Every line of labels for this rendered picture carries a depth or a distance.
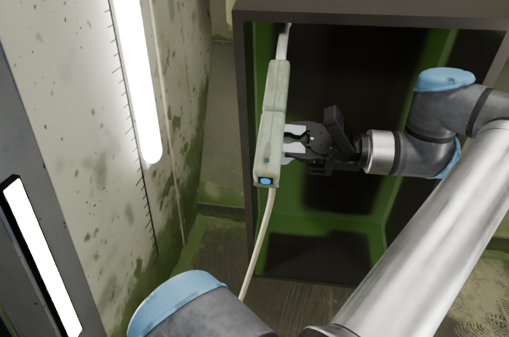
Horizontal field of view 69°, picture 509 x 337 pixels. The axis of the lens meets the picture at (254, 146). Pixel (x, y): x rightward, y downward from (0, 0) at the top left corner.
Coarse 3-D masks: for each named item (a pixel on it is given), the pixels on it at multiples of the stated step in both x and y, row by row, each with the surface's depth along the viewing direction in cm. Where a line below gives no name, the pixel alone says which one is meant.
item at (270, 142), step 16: (288, 32) 90; (272, 64) 81; (288, 64) 81; (272, 80) 78; (288, 80) 79; (272, 96) 76; (272, 112) 73; (272, 128) 70; (272, 144) 68; (256, 160) 67; (272, 160) 66; (256, 176) 65; (272, 176) 65
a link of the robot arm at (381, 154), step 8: (368, 136) 75; (376, 136) 72; (384, 136) 72; (392, 136) 72; (376, 144) 71; (384, 144) 71; (392, 144) 71; (376, 152) 71; (384, 152) 71; (392, 152) 71; (368, 160) 73; (376, 160) 71; (384, 160) 71; (392, 160) 71; (368, 168) 73; (376, 168) 72; (384, 168) 72
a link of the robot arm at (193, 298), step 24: (168, 288) 40; (192, 288) 40; (216, 288) 41; (144, 312) 39; (168, 312) 37; (192, 312) 37; (216, 312) 37; (240, 312) 38; (144, 336) 38; (168, 336) 36; (192, 336) 35; (216, 336) 35; (240, 336) 35; (264, 336) 36
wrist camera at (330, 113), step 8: (328, 112) 68; (336, 112) 67; (328, 120) 67; (336, 120) 66; (344, 120) 71; (328, 128) 67; (336, 128) 67; (344, 128) 70; (336, 136) 69; (344, 136) 69; (352, 136) 73; (336, 144) 71; (344, 144) 71; (352, 144) 72; (344, 152) 73; (352, 152) 73
